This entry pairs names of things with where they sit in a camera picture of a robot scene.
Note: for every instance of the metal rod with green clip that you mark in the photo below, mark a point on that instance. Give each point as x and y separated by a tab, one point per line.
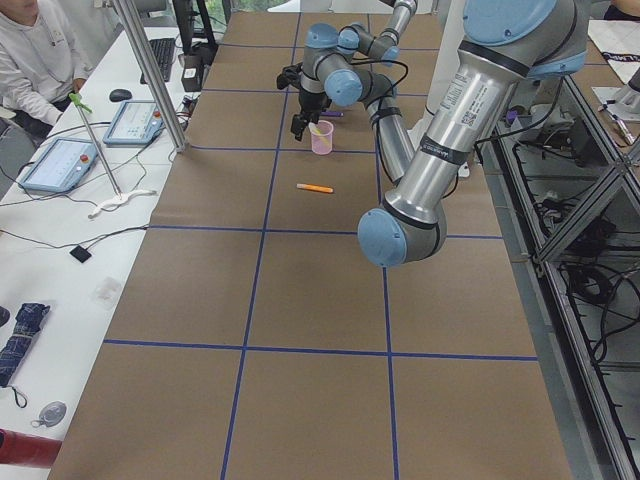
120	198

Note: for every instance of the silver round keychain tag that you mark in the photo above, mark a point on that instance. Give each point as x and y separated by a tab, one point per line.
50	415

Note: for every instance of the far blue teach pendant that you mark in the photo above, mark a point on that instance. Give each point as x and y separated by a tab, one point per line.
136	123

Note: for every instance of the red cylinder bottle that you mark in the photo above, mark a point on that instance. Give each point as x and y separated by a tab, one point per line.
28	450

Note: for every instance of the pink mesh pen holder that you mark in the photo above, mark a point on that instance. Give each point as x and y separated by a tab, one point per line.
328	128

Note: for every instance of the small clear plastic box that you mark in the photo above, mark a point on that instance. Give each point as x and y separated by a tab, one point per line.
107	293

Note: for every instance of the seated person in grey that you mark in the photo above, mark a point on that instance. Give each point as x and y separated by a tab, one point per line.
41	64

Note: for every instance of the folded blue umbrella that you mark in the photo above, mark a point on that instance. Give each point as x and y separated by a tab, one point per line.
28	323

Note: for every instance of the orange marker pen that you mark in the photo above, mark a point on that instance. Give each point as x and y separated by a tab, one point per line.
315	188

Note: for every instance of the black computer mouse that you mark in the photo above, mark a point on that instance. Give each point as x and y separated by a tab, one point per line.
118	95

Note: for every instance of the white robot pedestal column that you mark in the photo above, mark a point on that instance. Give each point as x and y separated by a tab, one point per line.
449	14

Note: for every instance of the near blue teach pendant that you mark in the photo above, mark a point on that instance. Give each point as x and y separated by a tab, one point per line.
61	166

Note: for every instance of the yellow marker pen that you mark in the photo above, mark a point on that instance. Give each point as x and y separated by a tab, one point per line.
319	140

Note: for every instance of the blue teach pendant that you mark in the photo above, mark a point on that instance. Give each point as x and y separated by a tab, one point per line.
61	166
136	123

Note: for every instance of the small black square device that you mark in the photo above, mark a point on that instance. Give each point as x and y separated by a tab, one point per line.
80	253

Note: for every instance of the black keyboard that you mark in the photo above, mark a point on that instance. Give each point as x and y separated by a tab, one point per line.
164	52

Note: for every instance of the aluminium frame post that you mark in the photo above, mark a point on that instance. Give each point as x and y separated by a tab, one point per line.
143	53

